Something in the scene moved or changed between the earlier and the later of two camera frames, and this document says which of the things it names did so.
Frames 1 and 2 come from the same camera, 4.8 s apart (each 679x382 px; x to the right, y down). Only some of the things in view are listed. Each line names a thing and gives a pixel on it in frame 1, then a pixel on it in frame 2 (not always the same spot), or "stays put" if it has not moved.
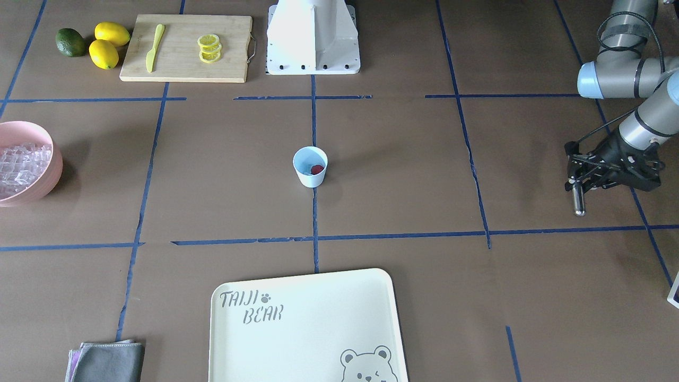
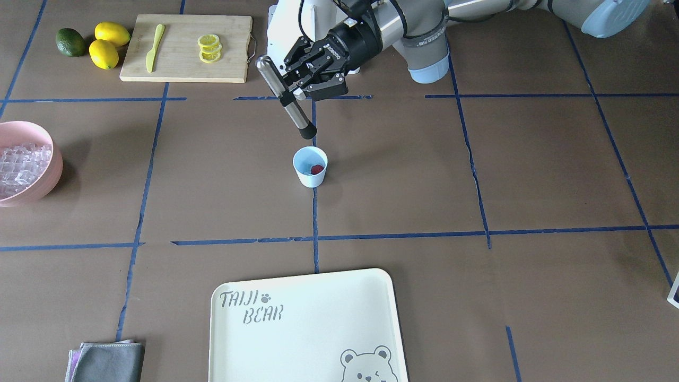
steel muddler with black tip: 579,199 -> 286,96
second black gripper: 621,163 -> 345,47
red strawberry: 316,169 stays put
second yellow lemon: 113,32 stays put
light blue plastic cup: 310,164 stays put
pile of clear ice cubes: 21,165 stays put
